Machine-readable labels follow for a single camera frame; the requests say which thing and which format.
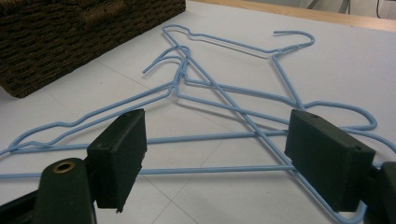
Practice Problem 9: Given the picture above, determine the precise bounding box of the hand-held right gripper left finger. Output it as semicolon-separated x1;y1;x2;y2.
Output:
86;107;148;214

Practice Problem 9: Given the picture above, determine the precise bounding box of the blue wire hanger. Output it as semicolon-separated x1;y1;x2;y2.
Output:
7;46;379;156
161;23;369;224
0;54;396;181

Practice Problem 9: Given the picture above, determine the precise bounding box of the brown woven basket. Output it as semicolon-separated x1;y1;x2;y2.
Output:
0;0;187;99

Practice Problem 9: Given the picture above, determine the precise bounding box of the white desk frame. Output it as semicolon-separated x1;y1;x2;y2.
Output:
306;0;354;15

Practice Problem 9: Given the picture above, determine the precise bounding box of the white table sheet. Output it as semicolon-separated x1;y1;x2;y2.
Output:
0;0;396;224

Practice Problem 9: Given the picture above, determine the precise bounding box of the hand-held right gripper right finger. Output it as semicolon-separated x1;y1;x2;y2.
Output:
284;108;376;213

